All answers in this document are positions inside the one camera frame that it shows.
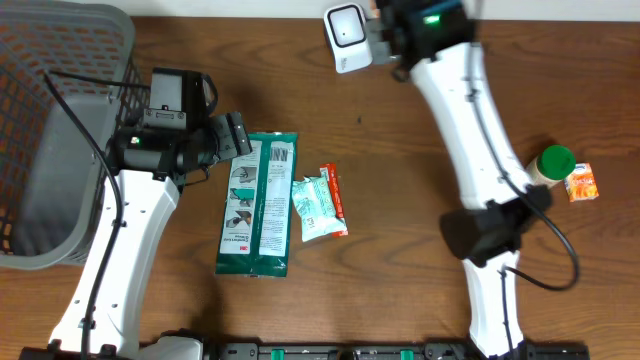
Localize green white 3M package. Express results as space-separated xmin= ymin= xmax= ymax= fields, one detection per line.
xmin=215 ymin=133 xmax=298 ymax=278

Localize green lid cream jar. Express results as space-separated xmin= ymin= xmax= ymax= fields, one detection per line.
xmin=526 ymin=145 xmax=576 ymax=188

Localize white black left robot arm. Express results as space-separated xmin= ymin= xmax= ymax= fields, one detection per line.
xmin=19 ymin=67 xmax=252 ymax=360

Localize red snack stick packet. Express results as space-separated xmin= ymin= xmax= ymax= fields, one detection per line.
xmin=319 ymin=163 xmax=349 ymax=237

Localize black mounting rail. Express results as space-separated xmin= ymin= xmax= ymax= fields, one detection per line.
xmin=209 ymin=341 xmax=590 ymax=360

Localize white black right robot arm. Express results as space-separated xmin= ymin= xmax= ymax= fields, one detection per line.
xmin=372 ymin=0 xmax=552 ymax=359

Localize grey plastic mesh basket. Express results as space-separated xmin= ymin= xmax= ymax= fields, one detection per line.
xmin=1 ymin=1 xmax=149 ymax=270

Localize white cube barcode scanner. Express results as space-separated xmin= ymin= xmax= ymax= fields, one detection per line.
xmin=323 ymin=2 xmax=373 ymax=74

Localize orange small box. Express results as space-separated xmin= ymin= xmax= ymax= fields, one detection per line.
xmin=370 ymin=0 xmax=380 ymax=17
xmin=564 ymin=163 xmax=599 ymax=202

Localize white teal wipes packet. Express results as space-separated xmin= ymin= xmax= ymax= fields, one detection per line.
xmin=292 ymin=177 xmax=347 ymax=242

